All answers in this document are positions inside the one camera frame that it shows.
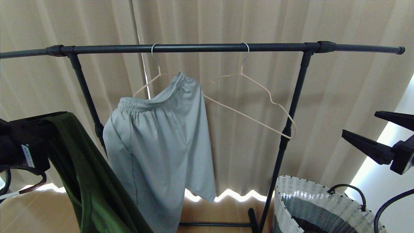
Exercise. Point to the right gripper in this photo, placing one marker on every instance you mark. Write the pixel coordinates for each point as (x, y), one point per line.
(404, 155)

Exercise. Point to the pale grey shorts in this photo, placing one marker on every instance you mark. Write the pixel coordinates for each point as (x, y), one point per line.
(155, 145)

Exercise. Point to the white laundry basket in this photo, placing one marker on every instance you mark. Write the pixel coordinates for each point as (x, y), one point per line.
(291, 194)

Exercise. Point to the pink clothes hanger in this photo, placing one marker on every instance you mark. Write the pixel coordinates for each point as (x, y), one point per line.
(242, 69)
(159, 69)

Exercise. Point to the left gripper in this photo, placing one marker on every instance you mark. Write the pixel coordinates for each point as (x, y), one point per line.
(19, 149)

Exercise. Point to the black clothes rack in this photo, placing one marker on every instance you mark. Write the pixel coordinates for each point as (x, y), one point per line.
(194, 48)

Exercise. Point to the green garment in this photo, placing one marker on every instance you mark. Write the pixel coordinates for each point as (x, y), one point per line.
(87, 181)

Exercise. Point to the beige curtain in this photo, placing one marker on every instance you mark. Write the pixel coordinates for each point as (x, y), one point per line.
(339, 97)

